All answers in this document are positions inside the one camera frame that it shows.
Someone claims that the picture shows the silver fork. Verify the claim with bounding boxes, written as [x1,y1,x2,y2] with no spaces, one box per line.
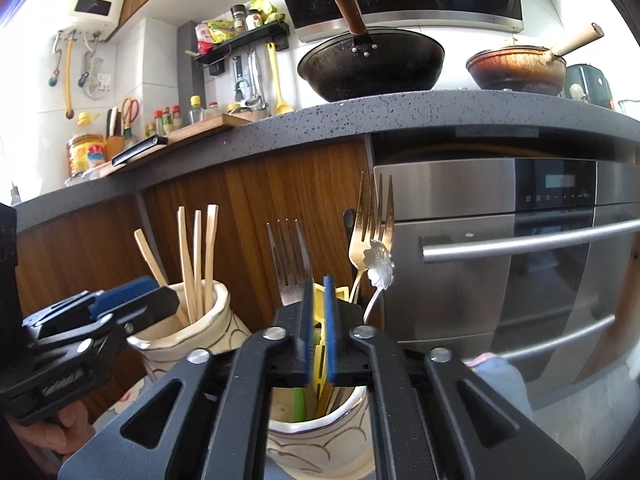
[267,219,312,307]

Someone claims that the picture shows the silver flower spoon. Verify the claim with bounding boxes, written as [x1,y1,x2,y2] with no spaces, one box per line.
[363,240,395,324]

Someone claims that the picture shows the gold fork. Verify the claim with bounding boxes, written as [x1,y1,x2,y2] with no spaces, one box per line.
[348,174,395,302]

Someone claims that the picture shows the wooden chopstick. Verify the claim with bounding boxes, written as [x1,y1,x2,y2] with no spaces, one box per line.
[132,227,190,328]
[193,210,204,320]
[177,206,196,324]
[204,204,219,312]

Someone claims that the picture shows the yellow green plastic utensil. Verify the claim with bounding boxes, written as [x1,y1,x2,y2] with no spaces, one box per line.
[300,284,333,420]
[312,275,348,418]

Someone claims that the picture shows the person's left hand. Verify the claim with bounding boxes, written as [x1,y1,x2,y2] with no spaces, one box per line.
[8,401,96,455]

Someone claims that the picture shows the yellow cooking oil bottle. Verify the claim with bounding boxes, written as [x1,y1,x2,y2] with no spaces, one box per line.
[66,133,106,177]

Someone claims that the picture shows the white floral ceramic utensil holder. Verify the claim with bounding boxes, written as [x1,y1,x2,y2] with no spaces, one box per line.
[127,278,377,480]

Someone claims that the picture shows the yellow ladle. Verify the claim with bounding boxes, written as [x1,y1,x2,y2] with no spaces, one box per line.
[267,42,294,115]

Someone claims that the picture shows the wooden cutting board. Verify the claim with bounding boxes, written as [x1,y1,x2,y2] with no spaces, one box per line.
[100,114,250,177]

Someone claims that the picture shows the stainless steel oven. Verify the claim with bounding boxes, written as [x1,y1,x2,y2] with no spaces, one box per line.
[374,158,639,401]

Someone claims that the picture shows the blue cartoon cloth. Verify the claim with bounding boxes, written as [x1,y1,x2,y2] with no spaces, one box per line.
[94,351,534,480]

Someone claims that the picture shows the brown frying pan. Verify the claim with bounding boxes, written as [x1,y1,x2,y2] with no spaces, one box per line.
[465,23,604,96]

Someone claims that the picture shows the black cabinet handle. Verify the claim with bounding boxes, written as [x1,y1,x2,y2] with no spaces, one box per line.
[343,208,356,243]

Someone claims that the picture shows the black handled knife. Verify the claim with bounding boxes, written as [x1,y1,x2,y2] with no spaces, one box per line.
[112,134,168,167]

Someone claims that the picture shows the red handled scissors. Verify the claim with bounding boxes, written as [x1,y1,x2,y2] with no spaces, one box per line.
[122,96,140,131]

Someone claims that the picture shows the black wok wooden handle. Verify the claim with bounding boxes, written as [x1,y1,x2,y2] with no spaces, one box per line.
[297,0,445,102]

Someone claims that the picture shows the black wall shelf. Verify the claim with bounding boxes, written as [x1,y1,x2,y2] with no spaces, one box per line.
[193,22,291,77]

